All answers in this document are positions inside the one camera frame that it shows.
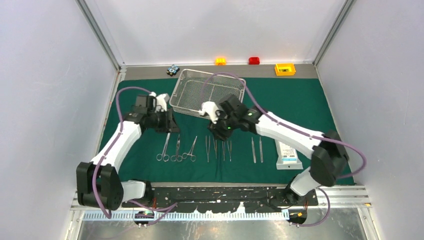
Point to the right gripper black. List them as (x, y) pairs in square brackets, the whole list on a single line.
[(218, 131)]

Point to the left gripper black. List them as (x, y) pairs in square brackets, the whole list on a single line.
[(168, 124)]

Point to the thin steel tweezers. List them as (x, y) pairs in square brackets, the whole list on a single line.
[(229, 148)]

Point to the long steel forceps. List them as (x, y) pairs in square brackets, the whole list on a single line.
[(207, 148)]

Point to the surgical forceps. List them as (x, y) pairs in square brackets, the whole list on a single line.
[(190, 154)]

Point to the steel scissors blade pair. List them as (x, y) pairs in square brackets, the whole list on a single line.
[(177, 157)]

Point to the surgical scissors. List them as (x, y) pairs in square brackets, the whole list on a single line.
[(163, 156)]

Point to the metal mesh tray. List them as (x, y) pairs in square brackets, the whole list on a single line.
[(194, 87)]

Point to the steel scalpel handle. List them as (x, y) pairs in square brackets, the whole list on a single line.
[(253, 150), (261, 150)]

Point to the green surgical cloth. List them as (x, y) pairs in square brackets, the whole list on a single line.
[(300, 101)]

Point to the white paper packet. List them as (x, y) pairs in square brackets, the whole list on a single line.
[(287, 157)]

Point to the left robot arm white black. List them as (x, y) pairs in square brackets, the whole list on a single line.
[(98, 181)]

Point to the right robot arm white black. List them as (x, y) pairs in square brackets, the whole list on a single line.
[(327, 154)]

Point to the small blue black toy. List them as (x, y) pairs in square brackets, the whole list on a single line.
[(172, 70)]

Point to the orange toy brick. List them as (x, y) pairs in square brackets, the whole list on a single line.
[(220, 61)]

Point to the red toy brick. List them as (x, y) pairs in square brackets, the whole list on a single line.
[(254, 60)]

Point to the yellow toy block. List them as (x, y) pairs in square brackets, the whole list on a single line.
[(285, 69)]

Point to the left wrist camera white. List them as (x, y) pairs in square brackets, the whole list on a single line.
[(162, 102)]

